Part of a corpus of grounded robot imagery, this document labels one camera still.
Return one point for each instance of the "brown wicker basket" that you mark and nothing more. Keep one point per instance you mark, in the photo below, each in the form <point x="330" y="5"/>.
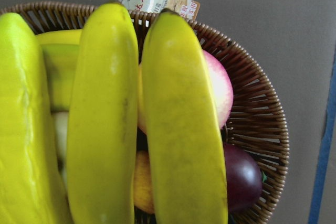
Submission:
<point x="257" y="123"/>

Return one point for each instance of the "pink white apple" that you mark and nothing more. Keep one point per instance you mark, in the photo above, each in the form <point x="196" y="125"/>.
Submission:
<point x="222" y="88"/>

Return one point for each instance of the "yellow orange fruit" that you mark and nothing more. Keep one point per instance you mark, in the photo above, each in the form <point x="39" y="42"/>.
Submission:
<point x="143" y="194"/>

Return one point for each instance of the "paper price tag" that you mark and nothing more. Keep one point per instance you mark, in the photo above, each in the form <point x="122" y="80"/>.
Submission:
<point x="185" y="8"/>

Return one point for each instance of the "dark purple mango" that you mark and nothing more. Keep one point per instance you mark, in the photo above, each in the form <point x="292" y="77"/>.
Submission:
<point x="244" y="179"/>

